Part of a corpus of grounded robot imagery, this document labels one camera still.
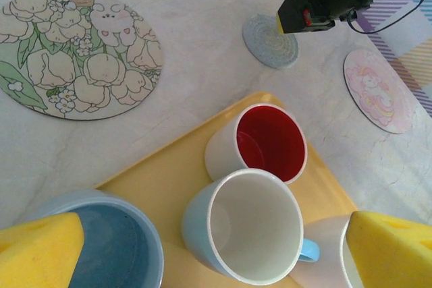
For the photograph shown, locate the light blue mug white inside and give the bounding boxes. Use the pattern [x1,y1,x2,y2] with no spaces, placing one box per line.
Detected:
[182,168,321,286]

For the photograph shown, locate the large blue-grey mug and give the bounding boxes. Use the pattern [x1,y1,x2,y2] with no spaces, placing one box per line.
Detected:
[25,189,165,288]

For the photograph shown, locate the pink unicorn round coaster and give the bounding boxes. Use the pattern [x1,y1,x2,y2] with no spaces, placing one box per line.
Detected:
[343,49,416,135]

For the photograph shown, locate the grey woven round coaster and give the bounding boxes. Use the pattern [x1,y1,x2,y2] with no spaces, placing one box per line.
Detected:
[242,13,300,69]

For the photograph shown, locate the yellow plastic tray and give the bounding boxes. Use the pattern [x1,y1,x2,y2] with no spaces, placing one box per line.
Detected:
[94,91,358,288]

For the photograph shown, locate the floral print round coaster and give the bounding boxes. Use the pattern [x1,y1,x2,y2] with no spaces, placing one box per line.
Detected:
[0,0,165,121]

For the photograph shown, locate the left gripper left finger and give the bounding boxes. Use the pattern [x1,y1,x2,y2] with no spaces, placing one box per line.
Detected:
[0,212,85,288]

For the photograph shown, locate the pale pink mug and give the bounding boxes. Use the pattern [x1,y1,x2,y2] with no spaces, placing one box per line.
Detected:
[292,215,367,288]

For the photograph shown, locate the white mug red inside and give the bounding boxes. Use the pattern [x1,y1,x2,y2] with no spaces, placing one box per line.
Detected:
[205,103,308,186]

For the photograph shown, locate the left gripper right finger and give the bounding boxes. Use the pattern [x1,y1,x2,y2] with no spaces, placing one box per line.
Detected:
[346,210,432,288]

